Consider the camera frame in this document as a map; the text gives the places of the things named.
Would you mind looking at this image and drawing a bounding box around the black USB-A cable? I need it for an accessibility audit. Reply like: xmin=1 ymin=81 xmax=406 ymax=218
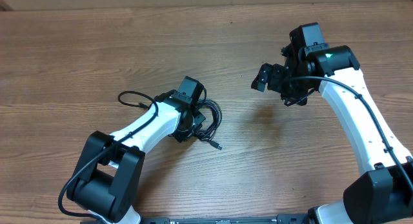
xmin=193 ymin=98 xmax=223 ymax=151

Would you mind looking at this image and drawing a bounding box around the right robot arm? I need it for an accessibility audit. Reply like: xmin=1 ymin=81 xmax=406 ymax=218
xmin=251 ymin=23 xmax=412 ymax=223

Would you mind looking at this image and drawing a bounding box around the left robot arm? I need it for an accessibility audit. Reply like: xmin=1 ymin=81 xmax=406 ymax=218
xmin=61 ymin=77 xmax=206 ymax=223

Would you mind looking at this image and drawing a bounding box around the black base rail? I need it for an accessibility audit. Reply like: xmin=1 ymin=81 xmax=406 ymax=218
xmin=80 ymin=213 xmax=367 ymax=224

